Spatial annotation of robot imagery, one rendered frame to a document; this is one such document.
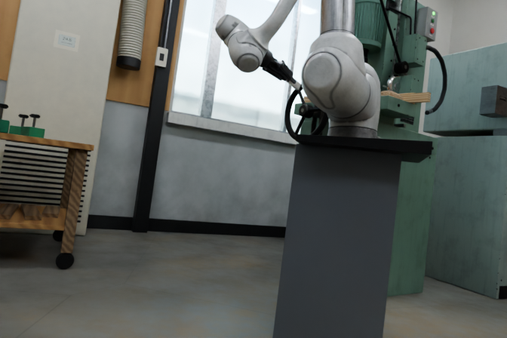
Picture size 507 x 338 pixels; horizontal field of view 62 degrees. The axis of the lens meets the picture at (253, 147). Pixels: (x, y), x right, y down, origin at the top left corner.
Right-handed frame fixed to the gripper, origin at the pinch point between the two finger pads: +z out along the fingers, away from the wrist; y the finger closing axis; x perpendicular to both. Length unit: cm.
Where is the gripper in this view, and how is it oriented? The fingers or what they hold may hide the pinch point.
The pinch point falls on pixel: (293, 82)
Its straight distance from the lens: 179.5
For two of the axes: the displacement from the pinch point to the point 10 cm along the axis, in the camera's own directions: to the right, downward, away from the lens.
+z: 7.1, 4.7, 5.3
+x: -3.9, 8.8, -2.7
